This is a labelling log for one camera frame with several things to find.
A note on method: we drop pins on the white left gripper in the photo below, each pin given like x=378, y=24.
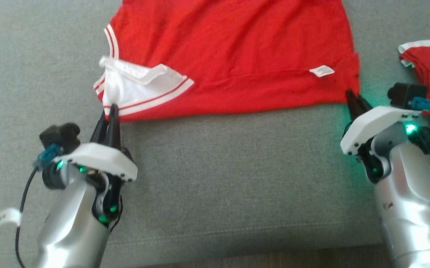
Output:
x=99, y=158

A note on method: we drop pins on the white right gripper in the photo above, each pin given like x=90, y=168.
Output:
x=378, y=121

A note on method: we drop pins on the red jersey with white sleeves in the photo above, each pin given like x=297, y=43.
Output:
x=237, y=44

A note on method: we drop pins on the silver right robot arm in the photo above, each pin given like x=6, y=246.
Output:
x=412, y=193

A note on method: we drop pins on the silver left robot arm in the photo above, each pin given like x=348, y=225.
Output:
x=70, y=223

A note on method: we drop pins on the grey fabric sofa seat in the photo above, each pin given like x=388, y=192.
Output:
x=218, y=167

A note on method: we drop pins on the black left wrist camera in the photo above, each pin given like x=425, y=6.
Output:
x=60, y=136

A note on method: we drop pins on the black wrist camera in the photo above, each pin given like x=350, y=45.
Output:
x=60, y=136
x=406, y=95

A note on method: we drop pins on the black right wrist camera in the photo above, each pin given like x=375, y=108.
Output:
x=406, y=95

